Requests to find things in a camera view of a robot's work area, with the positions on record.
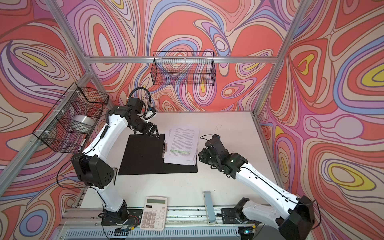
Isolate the black wire basket left wall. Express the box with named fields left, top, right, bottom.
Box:
left=33, top=83, right=109, bottom=153

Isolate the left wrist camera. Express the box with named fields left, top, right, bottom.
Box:
left=144, top=108, right=157, bottom=120

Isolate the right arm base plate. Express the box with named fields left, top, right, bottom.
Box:
left=217, top=208, right=257, bottom=225

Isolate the black wire basket back wall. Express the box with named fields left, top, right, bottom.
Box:
left=151, top=51, right=216, bottom=86

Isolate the white desk calculator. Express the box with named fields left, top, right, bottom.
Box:
left=140, top=196, right=168, bottom=231

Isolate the stack of printed papers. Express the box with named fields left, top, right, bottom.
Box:
left=164, top=126, right=200, bottom=166

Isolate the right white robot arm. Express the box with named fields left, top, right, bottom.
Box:
left=198, top=135, right=316, bottom=240

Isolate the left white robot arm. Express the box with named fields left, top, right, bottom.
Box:
left=71, top=98, right=159, bottom=215

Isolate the blue file folder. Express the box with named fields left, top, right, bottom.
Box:
left=118, top=134, right=198, bottom=176

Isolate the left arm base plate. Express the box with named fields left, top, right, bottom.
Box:
left=98, top=209, right=143, bottom=227

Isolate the black wire basket wall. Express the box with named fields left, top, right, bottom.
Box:
left=33, top=83, right=109, bottom=153
left=151, top=51, right=216, bottom=86

